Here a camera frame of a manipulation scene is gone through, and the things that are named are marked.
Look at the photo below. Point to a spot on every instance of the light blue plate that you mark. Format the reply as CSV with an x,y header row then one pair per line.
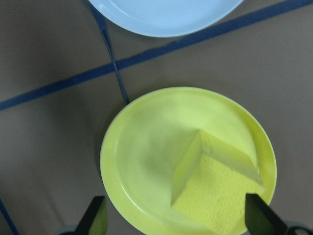
x,y
166,14

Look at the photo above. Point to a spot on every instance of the yellow foam block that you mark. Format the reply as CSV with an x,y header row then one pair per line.
x,y
210,195

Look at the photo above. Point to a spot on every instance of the yellow plate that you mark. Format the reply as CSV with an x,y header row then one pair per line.
x,y
146,151

